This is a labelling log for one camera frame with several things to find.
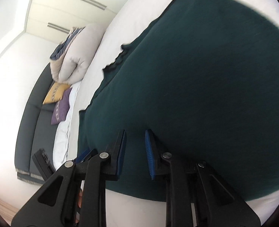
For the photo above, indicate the cream wardrobe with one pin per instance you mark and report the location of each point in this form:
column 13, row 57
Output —
column 66, row 11

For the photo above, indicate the purple patterned pillow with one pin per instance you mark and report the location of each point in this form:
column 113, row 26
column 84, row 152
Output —
column 61, row 110

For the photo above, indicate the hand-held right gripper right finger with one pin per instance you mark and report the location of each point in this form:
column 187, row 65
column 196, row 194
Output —
column 150, row 156

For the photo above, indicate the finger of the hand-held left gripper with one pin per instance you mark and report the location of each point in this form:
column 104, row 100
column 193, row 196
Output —
column 86, row 155
column 43, row 164

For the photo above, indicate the yellow patterned pillow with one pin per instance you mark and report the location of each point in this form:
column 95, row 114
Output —
column 55, row 93

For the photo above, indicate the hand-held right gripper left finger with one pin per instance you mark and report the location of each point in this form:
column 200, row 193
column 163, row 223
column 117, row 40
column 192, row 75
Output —
column 122, row 146

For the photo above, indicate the grey padded headboard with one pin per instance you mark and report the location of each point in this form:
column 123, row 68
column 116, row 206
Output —
column 28, row 132

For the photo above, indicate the dark green sweater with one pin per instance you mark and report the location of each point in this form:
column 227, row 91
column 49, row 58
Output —
column 189, row 87

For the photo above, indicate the person's left hand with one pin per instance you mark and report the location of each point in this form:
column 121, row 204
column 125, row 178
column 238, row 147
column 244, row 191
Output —
column 80, row 198

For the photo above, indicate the folded beige duvet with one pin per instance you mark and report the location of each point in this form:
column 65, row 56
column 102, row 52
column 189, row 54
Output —
column 80, row 49

